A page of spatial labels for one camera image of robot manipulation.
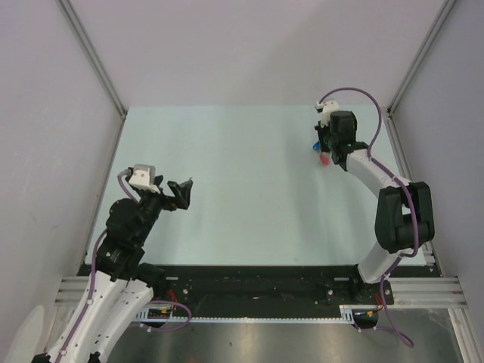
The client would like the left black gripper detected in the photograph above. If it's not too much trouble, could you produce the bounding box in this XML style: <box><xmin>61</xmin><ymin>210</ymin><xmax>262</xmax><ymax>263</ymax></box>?
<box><xmin>134</xmin><ymin>175</ymin><xmax>191</xmax><ymax>244</ymax></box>

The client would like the red handled metal key holder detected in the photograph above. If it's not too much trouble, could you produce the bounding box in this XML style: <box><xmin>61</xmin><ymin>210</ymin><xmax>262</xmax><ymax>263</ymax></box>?
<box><xmin>319</xmin><ymin>152</ymin><xmax>331</xmax><ymax>166</ymax></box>

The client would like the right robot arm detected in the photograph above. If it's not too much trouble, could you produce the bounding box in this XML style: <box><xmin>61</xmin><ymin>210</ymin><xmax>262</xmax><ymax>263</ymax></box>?
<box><xmin>315</xmin><ymin>108</ymin><xmax>435</xmax><ymax>304</ymax></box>

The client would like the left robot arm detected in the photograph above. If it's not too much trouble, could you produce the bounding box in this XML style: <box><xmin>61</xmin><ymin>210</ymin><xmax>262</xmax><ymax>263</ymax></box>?
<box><xmin>33</xmin><ymin>166</ymin><xmax>194</xmax><ymax>362</ymax></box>

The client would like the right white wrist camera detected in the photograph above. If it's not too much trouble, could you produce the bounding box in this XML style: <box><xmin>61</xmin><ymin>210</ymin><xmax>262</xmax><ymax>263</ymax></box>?
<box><xmin>315</xmin><ymin>99</ymin><xmax>340</xmax><ymax>127</ymax></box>

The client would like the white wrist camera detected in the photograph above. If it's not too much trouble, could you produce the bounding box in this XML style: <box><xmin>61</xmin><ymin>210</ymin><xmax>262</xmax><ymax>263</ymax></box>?
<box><xmin>315</xmin><ymin>99</ymin><xmax>340</xmax><ymax>127</ymax></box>
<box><xmin>119</xmin><ymin>164</ymin><xmax>160</xmax><ymax>194</ymax></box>

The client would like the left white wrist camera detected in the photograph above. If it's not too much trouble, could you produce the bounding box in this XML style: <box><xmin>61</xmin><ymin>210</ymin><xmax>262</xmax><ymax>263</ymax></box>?
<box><xmin>119</xmin><ymin>164</ymin><xmax>160</xmax><ymax>194</ymax></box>

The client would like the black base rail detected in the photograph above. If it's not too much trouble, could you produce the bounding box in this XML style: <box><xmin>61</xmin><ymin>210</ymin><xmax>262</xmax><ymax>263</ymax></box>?
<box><xmin>154</xmin><ymin>265</ymin><xmax>376</xmax><ymax>318</ymax></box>

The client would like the right aluminium corner post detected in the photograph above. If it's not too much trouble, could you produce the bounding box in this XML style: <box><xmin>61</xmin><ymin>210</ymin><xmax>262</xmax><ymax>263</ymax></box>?
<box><xmin>386</xmin><ymin>0</ymin><xmax>459</xmax><ymax>116</ymax></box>

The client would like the aluminium corner post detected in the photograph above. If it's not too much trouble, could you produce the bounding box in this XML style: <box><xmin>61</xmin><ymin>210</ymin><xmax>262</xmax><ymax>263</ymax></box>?
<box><xmin>54</xmin><ymin>0</ymin><xmax>127</xmax><ymax>120</ymax></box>
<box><xmin>386</xmin><ymin>0</ymin><xmax>459</xmax><ymax>116</ymax></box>

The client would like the white cable duct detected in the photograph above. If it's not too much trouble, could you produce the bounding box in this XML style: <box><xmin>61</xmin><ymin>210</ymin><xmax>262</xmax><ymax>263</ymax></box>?
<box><xmin>132</xmin><ymin>307</ymin><xmax>377</xmax><ymax>329</ymax></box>

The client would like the left aluminium corner post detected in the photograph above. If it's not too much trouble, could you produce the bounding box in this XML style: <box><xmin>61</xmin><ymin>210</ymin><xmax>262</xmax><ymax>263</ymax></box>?
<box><xmin>54</xmin><ymin>0</ymin><xmax>127</xmax><ymax>120</ymax></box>

